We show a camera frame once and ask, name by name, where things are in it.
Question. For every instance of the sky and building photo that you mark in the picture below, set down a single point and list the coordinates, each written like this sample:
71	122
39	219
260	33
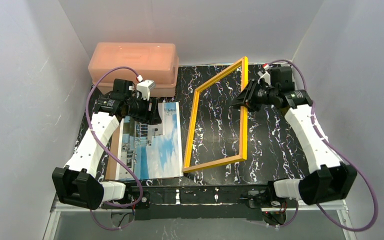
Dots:
153	151

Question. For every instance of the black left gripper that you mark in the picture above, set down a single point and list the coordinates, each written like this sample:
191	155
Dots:
151	110

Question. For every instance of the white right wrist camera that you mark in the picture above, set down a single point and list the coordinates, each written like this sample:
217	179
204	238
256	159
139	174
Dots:
264	75

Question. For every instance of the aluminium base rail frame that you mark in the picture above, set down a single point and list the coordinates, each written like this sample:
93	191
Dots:
231	221

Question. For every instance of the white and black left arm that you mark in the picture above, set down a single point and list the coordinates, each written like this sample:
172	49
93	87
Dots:
76	182

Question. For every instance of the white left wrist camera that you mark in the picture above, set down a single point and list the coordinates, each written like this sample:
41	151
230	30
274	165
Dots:
144	86

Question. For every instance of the yellow wooden picture frame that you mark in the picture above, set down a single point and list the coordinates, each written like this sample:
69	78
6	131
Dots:
242	63

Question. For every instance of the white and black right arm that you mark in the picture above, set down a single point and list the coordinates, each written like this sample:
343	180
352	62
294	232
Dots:
329	178

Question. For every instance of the pink plastic storage box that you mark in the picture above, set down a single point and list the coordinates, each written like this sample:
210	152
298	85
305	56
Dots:
158	62

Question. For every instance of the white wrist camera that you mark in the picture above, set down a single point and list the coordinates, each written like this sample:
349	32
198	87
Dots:
144	86
264	75

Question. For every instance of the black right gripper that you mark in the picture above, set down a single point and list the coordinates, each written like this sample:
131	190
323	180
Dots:
251	96

